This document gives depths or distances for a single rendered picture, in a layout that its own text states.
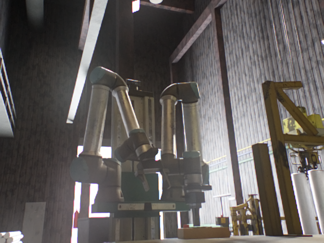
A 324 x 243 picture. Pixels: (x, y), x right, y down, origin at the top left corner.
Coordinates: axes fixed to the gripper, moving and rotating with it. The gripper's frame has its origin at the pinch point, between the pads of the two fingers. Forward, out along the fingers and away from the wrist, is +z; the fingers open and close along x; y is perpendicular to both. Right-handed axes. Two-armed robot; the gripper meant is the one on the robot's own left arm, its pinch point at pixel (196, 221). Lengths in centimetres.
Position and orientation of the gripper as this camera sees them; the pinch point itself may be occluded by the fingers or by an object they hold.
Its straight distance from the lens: 162.4
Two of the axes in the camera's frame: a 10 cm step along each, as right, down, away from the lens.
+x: 3.3, -3.3, -8.8
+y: -9.4, -0.8, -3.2
